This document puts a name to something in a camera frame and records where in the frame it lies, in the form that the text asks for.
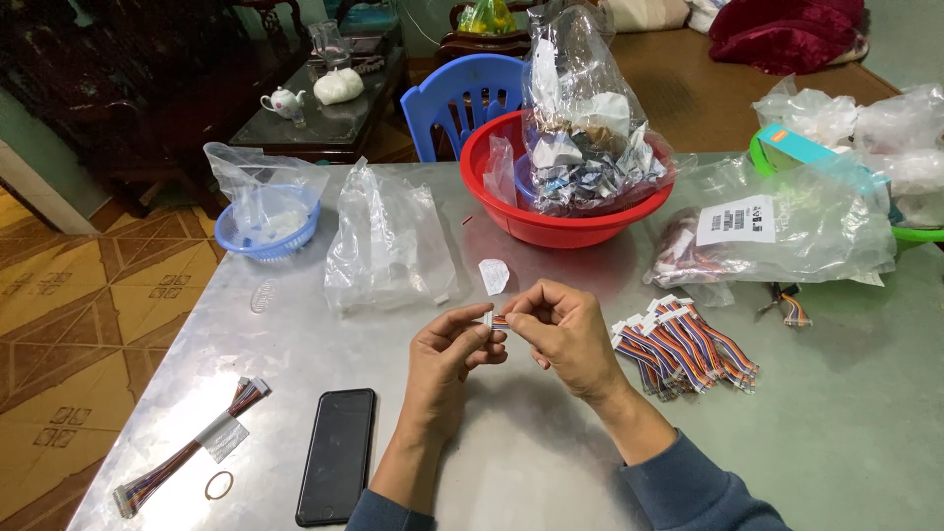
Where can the blue plastic chair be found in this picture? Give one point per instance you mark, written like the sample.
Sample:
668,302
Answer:
457,103

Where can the small white paper label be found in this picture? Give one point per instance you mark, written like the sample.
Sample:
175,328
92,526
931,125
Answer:
493,276

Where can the red plastic basket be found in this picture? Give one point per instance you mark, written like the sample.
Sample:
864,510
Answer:
531,214

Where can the blue plastic basket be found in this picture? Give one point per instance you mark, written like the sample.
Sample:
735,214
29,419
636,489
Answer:
269,228

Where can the clear glass pitcher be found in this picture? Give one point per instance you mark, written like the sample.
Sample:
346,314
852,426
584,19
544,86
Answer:
330,44

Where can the dark wooden armchair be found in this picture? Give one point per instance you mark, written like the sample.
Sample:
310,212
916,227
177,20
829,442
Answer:
125,88

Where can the black smartphone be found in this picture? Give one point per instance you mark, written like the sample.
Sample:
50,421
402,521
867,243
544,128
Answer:
338,457

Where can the clear bag in blue basket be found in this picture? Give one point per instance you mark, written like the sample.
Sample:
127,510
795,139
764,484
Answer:
258,192

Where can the green plastic basket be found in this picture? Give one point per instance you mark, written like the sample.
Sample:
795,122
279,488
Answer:
914,232

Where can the small clear bag in red basket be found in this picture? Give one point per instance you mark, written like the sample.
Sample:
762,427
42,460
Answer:
500,173

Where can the teal cardboard box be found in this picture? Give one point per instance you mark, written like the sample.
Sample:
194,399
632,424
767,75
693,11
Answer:
811,155

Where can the empty clear plastic bag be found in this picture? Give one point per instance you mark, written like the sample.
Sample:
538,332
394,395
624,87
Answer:
387,236

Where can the person's right hand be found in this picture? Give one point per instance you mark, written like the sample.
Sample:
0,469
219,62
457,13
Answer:
571,343

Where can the white tied plastic bag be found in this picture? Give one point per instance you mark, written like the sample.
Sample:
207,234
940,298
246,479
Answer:
338,85

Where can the wooden chair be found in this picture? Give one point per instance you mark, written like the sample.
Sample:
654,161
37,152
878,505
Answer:
483,40

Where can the dark red blanket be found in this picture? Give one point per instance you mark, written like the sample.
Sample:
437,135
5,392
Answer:
785,33

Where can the clear bag of scrap paper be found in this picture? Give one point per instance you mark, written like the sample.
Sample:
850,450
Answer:
582,125

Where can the crumpled clear plastic bags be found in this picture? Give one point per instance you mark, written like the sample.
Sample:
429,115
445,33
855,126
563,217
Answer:
870,133

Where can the dark glass coffee table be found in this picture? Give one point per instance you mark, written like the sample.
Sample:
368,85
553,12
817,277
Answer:
324,118

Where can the yellow green plastic bag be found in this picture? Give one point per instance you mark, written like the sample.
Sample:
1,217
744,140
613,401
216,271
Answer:
487,18

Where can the person's left hand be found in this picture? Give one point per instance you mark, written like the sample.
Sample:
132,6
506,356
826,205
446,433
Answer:
442,372

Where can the brown rubber band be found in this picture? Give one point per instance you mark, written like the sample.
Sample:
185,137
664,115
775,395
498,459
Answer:
219,485

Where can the white porcelain teapot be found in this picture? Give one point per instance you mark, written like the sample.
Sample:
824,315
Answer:
283,102

